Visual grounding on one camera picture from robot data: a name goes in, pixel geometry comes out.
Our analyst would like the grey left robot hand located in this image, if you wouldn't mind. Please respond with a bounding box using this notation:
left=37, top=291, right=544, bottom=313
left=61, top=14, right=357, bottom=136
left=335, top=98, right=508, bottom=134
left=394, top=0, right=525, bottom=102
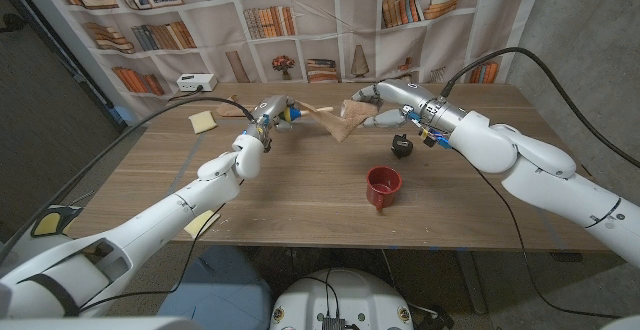
left=244, top=94, right=302, bottom=144

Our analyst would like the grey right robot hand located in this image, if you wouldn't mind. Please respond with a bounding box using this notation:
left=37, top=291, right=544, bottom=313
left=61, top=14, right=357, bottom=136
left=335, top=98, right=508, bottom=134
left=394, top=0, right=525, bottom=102
left=351, top=78, right=451, bottom=137

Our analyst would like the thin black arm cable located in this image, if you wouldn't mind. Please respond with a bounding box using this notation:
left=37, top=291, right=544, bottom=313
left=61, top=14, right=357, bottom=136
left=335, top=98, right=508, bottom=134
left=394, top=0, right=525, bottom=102
left=78, top=202, right=227, bottom=314
left=451, top=147, right=622, bottom=320

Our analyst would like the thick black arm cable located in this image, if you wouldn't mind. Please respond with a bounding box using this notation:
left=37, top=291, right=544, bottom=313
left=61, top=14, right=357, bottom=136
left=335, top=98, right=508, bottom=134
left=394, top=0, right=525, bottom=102
left=0, top=96, right=258, bottom=266
left=439, top=46, right=640, bottom=169

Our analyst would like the black tape measure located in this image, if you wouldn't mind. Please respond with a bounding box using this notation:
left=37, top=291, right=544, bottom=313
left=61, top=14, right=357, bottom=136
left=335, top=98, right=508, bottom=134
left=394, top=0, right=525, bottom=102
left=389, top=133, right=415, bottom=160

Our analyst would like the white power box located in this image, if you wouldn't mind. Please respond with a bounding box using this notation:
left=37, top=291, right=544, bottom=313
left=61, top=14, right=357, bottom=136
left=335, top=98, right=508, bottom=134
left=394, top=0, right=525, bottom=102
left=176, top=73, right=219, bottom=93

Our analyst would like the grey table leg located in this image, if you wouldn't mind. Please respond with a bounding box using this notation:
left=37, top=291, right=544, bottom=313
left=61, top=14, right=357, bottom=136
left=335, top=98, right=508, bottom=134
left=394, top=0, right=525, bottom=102
left=455, top=249, right=489, bottom=316

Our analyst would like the tan adhesive wrap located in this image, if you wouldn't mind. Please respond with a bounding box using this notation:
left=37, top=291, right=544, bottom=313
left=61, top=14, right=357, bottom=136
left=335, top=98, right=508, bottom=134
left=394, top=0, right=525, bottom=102
left=217, top=94, right=380, bottom=144

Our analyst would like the yellow sponge far left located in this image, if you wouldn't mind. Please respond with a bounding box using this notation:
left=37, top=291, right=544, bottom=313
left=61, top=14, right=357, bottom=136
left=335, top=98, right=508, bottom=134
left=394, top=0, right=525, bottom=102
left=188, top=110, right=219, bottom=135

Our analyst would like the yellow sponge near edge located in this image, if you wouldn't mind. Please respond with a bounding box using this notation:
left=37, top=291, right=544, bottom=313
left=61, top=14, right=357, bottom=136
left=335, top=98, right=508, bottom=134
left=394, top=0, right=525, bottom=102
left=183, top=209, right=222, bottom=239

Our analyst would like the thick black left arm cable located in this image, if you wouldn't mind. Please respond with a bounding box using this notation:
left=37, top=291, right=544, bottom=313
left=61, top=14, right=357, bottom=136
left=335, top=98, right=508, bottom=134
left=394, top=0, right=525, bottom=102
left=0, top=96, right=258, bottom=266

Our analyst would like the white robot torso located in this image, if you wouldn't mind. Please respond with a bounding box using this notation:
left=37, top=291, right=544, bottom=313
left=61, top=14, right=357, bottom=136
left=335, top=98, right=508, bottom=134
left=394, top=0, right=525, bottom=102
left=269, top=268, right=415, bottom=330

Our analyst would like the yellow and black panel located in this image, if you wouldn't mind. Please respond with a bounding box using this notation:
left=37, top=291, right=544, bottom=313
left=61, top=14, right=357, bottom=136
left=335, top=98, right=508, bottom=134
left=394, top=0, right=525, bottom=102
left=29, top=204, right=84, bottom=239

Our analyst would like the blue-grey bin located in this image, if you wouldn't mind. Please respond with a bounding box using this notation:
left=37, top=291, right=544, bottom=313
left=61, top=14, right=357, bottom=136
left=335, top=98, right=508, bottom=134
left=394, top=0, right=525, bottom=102
left=157, top=246, right=274, bottom=330

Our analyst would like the red mug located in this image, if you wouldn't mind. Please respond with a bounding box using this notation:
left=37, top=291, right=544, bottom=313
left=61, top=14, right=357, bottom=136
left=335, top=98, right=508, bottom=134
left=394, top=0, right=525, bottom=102
left=365, top=165, right=404, bottom=212

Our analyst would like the printed bookshelf backdrop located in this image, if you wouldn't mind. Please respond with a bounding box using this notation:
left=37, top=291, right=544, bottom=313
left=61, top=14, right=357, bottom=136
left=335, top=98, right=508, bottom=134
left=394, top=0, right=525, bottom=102
left=9, top=0, right=549, bottom=126

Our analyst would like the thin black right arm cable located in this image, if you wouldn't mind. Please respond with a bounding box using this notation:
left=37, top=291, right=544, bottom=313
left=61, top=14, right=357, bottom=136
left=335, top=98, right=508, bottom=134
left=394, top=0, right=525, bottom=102
left=451, top=147, right=622, bottom=320

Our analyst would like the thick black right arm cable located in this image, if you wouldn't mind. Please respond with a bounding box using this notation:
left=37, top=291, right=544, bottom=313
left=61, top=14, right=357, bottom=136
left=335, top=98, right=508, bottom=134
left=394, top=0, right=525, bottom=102
left=439, top=46, right=640, bottom=169

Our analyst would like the colourful brush with wooden handle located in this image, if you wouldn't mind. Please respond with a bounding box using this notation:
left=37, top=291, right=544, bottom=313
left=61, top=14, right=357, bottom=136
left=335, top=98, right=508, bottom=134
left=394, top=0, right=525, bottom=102
left=282, top=104, right=335, bottom=124

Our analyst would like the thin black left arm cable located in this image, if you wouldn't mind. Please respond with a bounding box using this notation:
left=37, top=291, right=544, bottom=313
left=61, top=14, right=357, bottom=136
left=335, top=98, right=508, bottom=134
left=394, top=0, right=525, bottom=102
left=78, top=202, right=227, bottom=314

